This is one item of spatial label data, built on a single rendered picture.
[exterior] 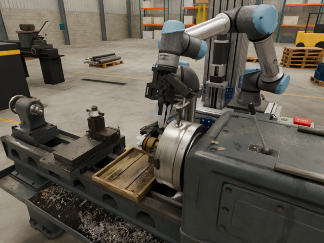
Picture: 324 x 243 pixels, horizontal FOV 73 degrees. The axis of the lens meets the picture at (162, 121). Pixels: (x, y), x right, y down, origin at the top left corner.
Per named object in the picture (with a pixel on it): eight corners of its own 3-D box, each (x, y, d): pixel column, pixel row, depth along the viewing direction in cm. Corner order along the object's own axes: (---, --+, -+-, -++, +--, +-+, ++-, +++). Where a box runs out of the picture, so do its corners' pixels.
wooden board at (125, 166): (173, 164, 131) (173, 158, 129) (138, 203, 102) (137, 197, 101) (133, 151, 144) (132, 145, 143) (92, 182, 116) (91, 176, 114)
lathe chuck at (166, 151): (199, 162, 119) (201, 111, 104) (173, 205, 96) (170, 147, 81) (184, 157, 124) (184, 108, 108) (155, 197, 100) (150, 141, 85)
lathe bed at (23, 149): (214, 206, 125) (217, 180, 117) (191, 255, 98) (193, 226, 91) (46, 139, 196) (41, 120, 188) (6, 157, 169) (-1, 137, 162)
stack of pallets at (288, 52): (311, 65, 907) (317, 47, 877) (321, 69, 830) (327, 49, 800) (279, 64, 930) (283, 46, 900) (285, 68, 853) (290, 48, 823)
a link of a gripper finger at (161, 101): (161, 114, 78) (165, 90, 77) (166, 115, 77) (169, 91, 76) (155, 114, 74) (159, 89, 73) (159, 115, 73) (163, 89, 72)
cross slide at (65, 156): (123, 135, 151) (123, 129, 149) (72, 168, 118) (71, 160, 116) (105, 129, 159) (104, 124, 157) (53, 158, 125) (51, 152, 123)
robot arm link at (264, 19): (269, 79, 136) (245, -1, 100) (293, 84, 125) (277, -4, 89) (258, 93, 134) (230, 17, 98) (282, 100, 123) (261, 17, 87)
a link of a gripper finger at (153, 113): (149, 125, 81) (153, 100, 79) (163, 128, 78) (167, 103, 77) (144, 125, 78) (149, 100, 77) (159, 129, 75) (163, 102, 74)
